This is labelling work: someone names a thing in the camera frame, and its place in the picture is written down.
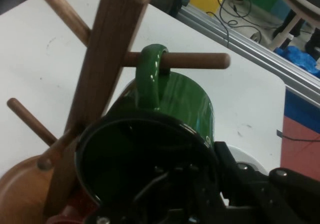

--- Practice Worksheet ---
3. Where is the brown wooden mug tree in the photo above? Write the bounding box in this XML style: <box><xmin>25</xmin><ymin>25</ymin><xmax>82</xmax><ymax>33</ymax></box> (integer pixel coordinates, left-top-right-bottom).
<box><xmin>0</xmin><ymin>0</ymin><xmax>231</xmax><ymax>224</ymax></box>

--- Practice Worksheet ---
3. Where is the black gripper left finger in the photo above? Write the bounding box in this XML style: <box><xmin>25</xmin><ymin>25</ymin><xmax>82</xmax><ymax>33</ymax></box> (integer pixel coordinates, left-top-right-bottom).
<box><xmin>84</xmin><ymin>162</ymin><xmax>226</xmax><ymax>224</ymax></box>

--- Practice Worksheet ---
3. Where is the blue plastic bag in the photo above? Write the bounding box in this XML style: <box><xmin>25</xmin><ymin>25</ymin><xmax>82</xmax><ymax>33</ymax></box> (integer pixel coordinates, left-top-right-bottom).
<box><xmin>273</xmin><ymin>45</ymin><xmax>320</xmax><ymax>78</ymax></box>

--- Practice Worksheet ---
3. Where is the white round stool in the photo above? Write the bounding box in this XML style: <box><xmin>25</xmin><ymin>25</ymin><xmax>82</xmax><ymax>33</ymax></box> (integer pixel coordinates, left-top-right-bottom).
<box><xmin>271</xmin><ymin>0</ymin><xmax>320</xmax><ymax>52</ymax></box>

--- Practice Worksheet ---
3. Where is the orange red floor mat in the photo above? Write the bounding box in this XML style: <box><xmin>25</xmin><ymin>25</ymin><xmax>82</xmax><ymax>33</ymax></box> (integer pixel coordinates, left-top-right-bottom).
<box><xmin>279</xmin><ymin>113</ymin><xmax>320</xmax><ymax>171</ymax></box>

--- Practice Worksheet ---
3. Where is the short aluminium frame rail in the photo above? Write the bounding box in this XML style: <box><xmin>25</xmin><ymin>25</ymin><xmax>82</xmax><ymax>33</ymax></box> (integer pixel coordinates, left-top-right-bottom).
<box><xmin>176</xmin><ymin>3</ymin><xmax>320</xmax><ymax>102</ymax></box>

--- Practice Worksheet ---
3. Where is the thin black floor cable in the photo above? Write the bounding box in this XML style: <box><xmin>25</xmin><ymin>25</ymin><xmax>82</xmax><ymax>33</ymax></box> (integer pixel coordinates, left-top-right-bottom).
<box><xmin>281</xmin><ymin>134</ymin><xmax>320</xmax><ymax>142</ymax></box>

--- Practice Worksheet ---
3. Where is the green enamel mug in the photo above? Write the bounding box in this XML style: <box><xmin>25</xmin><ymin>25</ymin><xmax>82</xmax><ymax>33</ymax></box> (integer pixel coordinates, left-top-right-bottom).
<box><xmin>74</xmin><ymin>43</ymin><xmax>221</xmax><ymax>209</ymax></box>

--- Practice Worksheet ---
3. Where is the tangled thin black cable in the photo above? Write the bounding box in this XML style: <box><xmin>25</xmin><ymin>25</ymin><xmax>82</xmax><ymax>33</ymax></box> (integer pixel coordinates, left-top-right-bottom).
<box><xmin>206</xmin><ymin>0</ymin><xmax>262</xmax><ymax>47</ymax></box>

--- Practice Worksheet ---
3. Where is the blue floor mat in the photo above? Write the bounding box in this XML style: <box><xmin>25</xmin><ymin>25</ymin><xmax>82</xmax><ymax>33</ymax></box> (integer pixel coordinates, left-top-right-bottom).
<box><xmin>284</xmin><ymin>88</ymin><xmax>320</xmax><ymax>134</ymax></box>

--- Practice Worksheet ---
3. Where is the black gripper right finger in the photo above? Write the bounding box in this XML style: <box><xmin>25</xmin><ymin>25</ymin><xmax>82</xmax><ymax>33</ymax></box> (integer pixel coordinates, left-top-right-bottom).
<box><xmin>214</xmin><ymin>141</ymin><xmax>320</xmax><ymax>224</ymax></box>

